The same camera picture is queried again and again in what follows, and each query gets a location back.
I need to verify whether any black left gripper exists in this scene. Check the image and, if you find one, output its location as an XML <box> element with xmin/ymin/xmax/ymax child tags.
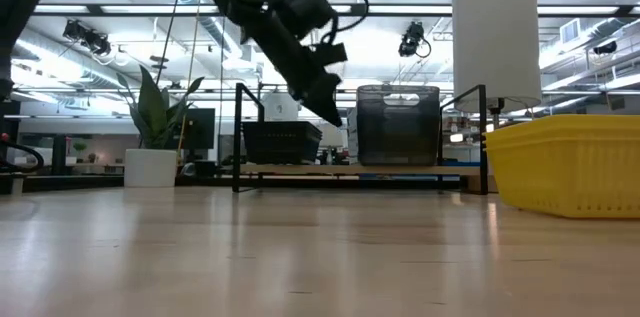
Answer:
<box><xmin>267</xmin><ymin>16</ymin><xmax>350</xmax><ymax>127</ymax></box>

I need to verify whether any grey translucent plastic bin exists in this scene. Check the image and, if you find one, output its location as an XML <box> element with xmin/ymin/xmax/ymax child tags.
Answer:
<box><xmin>356</xmin><ymin>89</ymin><xmax>441</xmax><ymax>158</ymax></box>
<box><xmin>356</xmin><ymin>84</ymin><xmax>441</xmax><ymax>108</ymax></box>
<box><xmin>357</xmin><ymin>91</ymin><xmax>440</xmax><ymax>167</ymax></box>

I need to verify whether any black slotted plastic basket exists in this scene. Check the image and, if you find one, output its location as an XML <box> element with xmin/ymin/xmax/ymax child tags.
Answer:
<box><xmin>242</xmin><ymin>124</ymin><xmax>323</xmax><ymax>134</ymax></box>
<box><xmin>243</xmin><ymin>129</ymin><xmax>322</xmax><ymax>166</ymax></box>
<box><xmin>242</xmin><ymin>120</ymin><xmax>324</xmax><ymax>128</ymax></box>

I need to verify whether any yellow slotted plastic basket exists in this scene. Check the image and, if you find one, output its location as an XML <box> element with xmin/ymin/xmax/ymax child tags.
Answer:
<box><xmin>485</xmin><ymin>120</ymin><xmax>640</xmax><ymax>133</ymax></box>
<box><xmin>484</xmin><ymin>126</ymin><xmax>640</xmax><ymax>219</ymax></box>
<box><xmin>487</xmin><ymin>114</ymin><xmax>640</xmax><ymax>126</ymax></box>

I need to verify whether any white appliance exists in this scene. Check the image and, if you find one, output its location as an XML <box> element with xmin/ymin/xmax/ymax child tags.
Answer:
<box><xmin>262</xmin><ymin>91</ymin><xmax>301</xmax><ymax>123</ymax></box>

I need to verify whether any black flat screen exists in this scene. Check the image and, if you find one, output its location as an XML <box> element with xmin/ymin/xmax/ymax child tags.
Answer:
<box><xmin>172</xmin><ymin>107</ymin><xmax>216</xmax><ymax>151</ymax></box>

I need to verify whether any white shade table lamp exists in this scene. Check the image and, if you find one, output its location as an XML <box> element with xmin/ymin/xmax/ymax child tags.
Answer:
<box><xmin>452</xmin><ymin>0</ymin><xmax>543</xmax><ymax>194</ymax></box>

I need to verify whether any potted plant in white pot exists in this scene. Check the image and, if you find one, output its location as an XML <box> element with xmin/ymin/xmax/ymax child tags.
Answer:
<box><xmin>115</xmin><ymin>65</ymin><xmax>206</xmax><ymax>189</ymax></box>

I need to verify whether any black ceiling spotlight cluster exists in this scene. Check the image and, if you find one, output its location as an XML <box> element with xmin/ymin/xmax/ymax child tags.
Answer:
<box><xmin>62</xmin><ymin>19</ymin><xmax>112</xmax><ymax>57</ymax></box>

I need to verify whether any wooden shelf with black frame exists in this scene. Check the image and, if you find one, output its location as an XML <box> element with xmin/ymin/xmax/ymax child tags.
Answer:
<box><xmin>232</xmin><ymin>82</ymin><xmax>490</xmax><ymax>196</ymax></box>

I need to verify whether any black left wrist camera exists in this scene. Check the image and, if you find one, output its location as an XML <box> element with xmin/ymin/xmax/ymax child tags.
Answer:
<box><xmin>285</xmin><ymin>0</ymin><xmax>337</xmax><ymax>42</ymax></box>

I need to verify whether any black overhead camera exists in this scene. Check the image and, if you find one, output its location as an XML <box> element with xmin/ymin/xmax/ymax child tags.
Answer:
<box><xmin>398</xmin><ymin>20</ymin><xmax>432</xmax><ymax>59</ymax></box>

